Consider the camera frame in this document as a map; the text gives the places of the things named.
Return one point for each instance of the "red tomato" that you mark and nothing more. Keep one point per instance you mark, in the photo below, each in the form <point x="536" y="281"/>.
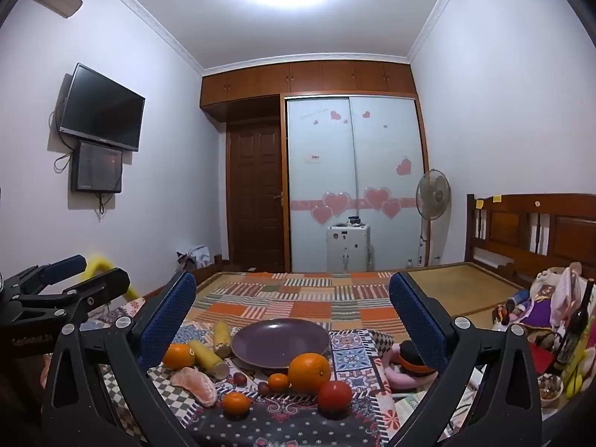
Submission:
<point x="335" y="396"/>

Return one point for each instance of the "purple plush doll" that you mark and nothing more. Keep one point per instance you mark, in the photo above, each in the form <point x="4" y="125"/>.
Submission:
<point x="535" y="302"/>

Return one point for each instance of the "yellow banana bunch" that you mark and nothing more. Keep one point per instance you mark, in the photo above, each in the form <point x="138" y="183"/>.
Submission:
<point x="577" y="368"/>

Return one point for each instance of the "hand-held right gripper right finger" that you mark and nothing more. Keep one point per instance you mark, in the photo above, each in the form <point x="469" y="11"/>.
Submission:
<point x="416" y="321"/>

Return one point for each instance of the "short yellow sugarcane piece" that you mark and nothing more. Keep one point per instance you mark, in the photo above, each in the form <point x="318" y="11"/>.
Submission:
<point x="222" y="339"/>

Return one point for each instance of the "pink plush toy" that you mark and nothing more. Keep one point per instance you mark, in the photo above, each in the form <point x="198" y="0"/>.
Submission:
<point x="400" y="382"/>

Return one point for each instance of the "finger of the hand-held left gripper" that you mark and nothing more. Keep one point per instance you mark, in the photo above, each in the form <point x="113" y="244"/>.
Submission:
<point x="100" y="286"/>
<point x="65" y="267"/>

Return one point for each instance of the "large round orange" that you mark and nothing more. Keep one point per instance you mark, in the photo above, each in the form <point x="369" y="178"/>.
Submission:
<point x="309" y="371"/>

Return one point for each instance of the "floral patterned blanket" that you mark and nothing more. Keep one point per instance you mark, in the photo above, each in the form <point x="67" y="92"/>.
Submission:
<point x="354" y="358"/>

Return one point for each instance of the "peeled pomelo segment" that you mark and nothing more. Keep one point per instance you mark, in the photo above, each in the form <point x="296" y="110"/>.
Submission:
<point x="194" y="384"/>

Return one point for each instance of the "crumpled bag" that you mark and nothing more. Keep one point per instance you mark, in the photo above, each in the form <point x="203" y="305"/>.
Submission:
<point x="195" y="258"/>

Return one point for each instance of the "yellow foam tube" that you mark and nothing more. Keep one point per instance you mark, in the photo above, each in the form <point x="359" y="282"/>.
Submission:
<point x="98" y="264"/>

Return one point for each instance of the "small bowl of nuts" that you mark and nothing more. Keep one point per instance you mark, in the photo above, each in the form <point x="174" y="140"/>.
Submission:
<point x="552" y="389"/>

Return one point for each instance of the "small dark red fruit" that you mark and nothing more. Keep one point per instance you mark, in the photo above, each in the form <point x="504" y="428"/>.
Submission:
<point x="264" y="387"/>
<point x="240" y="378"/>

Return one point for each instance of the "white standing fan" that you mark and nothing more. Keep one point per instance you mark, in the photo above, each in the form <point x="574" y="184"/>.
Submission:
<point x="433" y="194"/>

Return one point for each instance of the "orange mandarin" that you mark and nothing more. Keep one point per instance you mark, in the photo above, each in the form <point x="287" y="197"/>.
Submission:
<point x="178" y="357"/>

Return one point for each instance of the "black case with orange trim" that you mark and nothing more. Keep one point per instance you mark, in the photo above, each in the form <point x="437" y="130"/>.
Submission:
<point x="409" y="358"/>

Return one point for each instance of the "red box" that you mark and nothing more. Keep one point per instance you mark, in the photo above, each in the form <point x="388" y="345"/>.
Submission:
<point x="542" y="362"/>

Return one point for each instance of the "pink plastic bag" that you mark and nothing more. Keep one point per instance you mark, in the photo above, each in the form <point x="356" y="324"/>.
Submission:
<point x="568" y="295"/>

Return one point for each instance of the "wall-mounted black television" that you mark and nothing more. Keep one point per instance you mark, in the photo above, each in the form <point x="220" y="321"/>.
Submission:
<point x="100" y="107"/>

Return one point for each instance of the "brown wooden headboard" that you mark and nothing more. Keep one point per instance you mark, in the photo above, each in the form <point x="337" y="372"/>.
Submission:
<point x="507" y="228"/>

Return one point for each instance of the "purple plate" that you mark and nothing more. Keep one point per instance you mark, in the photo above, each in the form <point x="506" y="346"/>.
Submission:
<point x="279" y="342"/>

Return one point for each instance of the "brown wooden door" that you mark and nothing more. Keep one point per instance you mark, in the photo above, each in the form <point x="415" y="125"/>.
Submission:
<point x="255" y="195"/>

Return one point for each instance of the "small tangerine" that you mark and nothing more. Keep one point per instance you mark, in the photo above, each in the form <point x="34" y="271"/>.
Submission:
<point x="278" y="382"/>
<point x="236" y="403"/>

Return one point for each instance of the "dark pot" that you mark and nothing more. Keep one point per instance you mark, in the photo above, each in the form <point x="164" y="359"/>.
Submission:
<point x="355" y="220"/>

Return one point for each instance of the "long yellow sugarcane piece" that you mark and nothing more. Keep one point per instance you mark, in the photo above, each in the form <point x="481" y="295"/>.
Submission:
<point x="208" y="359"/>

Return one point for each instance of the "wooden wardrobe with sliding doors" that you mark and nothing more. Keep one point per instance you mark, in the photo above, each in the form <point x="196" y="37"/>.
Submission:
<point x="321" y="81"/>

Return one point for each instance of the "small wall-mounted monitor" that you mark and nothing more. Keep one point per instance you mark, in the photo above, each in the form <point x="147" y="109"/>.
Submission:
<point x="96" y="166"/>

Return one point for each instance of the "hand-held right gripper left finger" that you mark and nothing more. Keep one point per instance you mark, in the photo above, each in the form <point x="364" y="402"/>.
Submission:
<point x="170" y="321"/>

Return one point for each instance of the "dark wine bottle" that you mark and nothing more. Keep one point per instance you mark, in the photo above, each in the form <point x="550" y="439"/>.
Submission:
<point x="575" y="330"/>

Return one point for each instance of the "striped patchwork blanket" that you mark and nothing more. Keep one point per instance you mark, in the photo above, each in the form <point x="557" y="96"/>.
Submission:
<point x="298" y="295"/>

